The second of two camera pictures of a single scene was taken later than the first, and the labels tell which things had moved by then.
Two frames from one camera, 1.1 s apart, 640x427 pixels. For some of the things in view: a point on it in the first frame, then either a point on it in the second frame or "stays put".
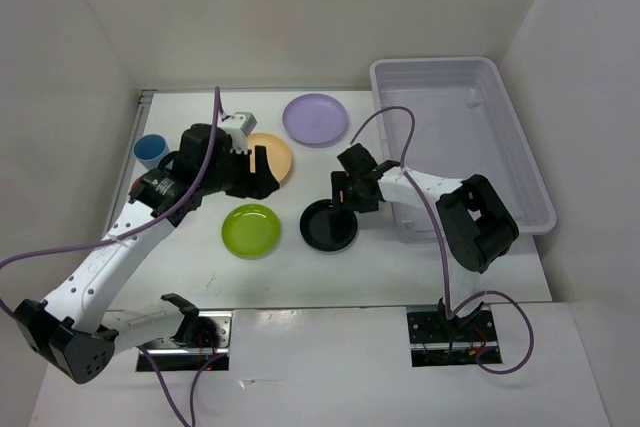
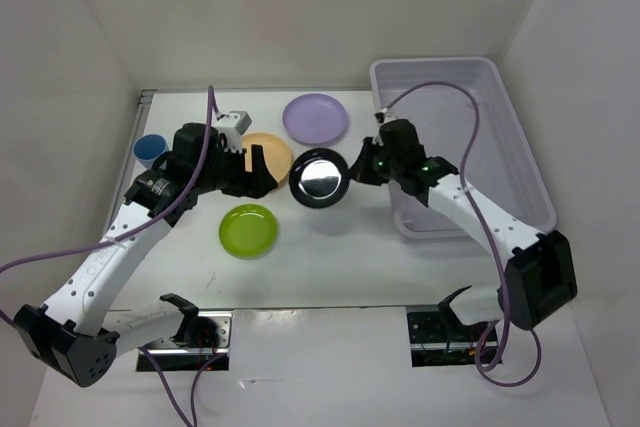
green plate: [251, 232] stays put
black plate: [327, 227] to [318, 177]
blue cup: [148, 150] stays put
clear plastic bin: [465, 126] stays put
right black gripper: [339, 182] to [361, 171]
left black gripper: [256, 185] stays put
